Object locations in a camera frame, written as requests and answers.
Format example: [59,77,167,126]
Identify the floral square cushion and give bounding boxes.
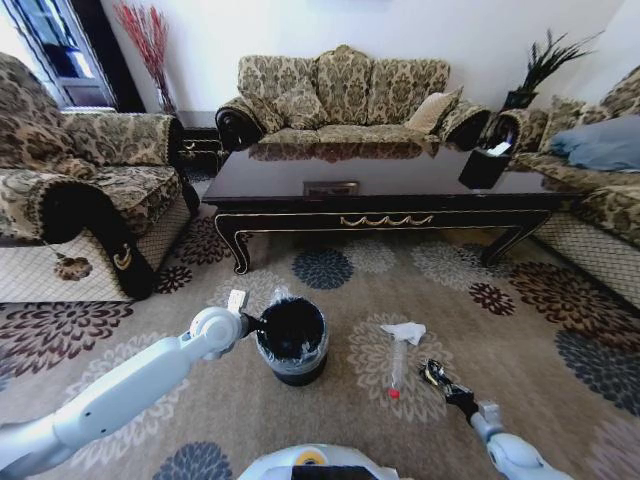
[537,95,587,154]

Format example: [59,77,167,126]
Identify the crumpled white tissue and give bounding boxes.
[380,321,428,347]

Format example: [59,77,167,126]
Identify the floral two-seat sofa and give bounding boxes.
[215,44,494,154]

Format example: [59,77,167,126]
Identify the black tissue box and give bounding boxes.
[458,146,512,191]

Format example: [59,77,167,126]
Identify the dark framed window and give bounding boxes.
[9,0,147,114]

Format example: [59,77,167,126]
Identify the beige plain cushion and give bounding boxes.
[403,85,465,135]

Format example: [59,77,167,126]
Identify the dark wooden side table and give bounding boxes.
[175,110,225,172]

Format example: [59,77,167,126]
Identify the blue grey pillow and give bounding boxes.
[548,115,640,174]

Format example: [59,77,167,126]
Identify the white robot front shell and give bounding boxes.
[236,444,397,480]

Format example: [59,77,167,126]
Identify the floral patterned carpet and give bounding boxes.
[0,199,640,480]

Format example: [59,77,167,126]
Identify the floral patterned cushion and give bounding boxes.
[271,78,330,132]

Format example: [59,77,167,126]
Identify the dark wooden coffee table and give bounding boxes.
[201,140,584,275]

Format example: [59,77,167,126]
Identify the black trash bin with liner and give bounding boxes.
[254,286,330,388]

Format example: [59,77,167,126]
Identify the floral armchair with black arm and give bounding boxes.
[0,52,201,304]

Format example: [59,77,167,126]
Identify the floral sofa with quilted base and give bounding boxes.
[492,64,640,311]

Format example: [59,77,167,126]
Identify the red dried branches in vase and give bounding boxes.
[112,0,177,115]

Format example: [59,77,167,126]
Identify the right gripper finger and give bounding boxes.
[425,358,460,392]
[419,368,453,400]

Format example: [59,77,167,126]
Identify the green plant in black pot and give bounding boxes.
[503,28,605,110]

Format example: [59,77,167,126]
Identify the clear plastic bottle red cap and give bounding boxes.
[387,335,409,400]

